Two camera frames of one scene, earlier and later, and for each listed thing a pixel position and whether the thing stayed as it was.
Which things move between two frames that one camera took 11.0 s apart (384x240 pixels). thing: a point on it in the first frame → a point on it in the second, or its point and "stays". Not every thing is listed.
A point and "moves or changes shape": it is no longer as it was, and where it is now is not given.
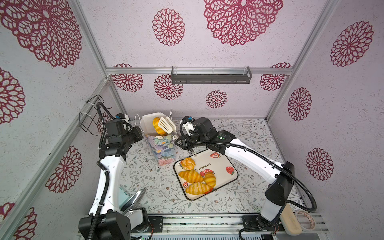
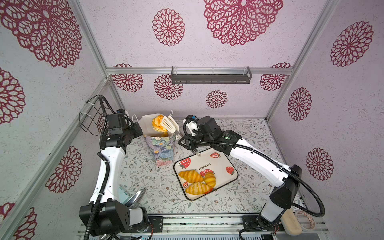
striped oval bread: (210, 179) stays
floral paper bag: (163, 146) stays
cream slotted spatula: (168, 126) moves or changes shape
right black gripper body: (189, 145) stays
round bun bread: (188, 163) → (157, 125)
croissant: (191, 176) stays
